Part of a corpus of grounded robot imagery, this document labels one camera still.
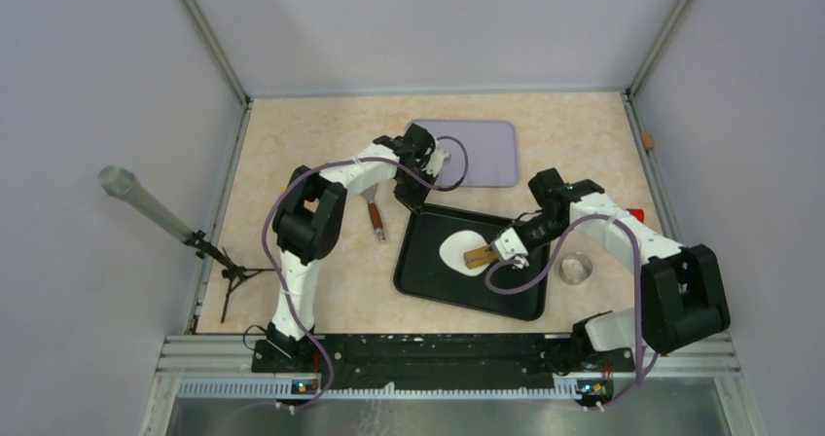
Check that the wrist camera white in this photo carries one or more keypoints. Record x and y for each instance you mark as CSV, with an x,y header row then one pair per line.
x,y
508,247
437,160

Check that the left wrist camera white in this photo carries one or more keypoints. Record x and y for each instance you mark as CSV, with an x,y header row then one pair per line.
x,y
437,160

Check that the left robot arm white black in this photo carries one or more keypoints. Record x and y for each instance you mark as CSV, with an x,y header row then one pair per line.
x,y
307,218

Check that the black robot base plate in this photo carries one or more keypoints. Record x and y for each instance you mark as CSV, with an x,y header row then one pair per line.
x,y
441,361

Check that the clear glass cup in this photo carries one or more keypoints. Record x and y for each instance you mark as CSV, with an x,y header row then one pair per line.
x,y
574,268

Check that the black baking tray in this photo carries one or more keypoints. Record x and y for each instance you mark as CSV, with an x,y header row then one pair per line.
x,y
430,265

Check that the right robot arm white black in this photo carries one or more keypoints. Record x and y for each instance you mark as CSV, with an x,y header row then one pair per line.
x,y
679,296

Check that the lilac rectangular tray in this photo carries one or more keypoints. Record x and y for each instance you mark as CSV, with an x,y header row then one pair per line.
x,y
492,148

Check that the red yellow toy block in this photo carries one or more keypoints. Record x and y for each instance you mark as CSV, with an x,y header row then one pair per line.
x,y
637,213

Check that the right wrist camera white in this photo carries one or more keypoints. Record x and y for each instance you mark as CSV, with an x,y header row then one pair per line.
x,y
508,247

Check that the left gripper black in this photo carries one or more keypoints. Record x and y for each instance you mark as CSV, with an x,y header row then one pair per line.
x,y
412,200

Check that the metal scraper wooden handle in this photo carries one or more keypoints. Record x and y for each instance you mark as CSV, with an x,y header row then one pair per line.
x,y
369,196

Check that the wooden dough roller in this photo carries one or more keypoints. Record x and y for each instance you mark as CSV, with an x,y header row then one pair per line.
x,y
480,257

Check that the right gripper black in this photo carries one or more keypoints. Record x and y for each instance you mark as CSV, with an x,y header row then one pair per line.
x,y
533,256

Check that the small wooden cork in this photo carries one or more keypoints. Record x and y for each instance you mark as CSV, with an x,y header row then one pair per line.
x,y
647,141

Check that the grey microphone on tripod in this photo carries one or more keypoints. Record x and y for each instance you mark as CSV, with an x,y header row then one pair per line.
x,y
121,184

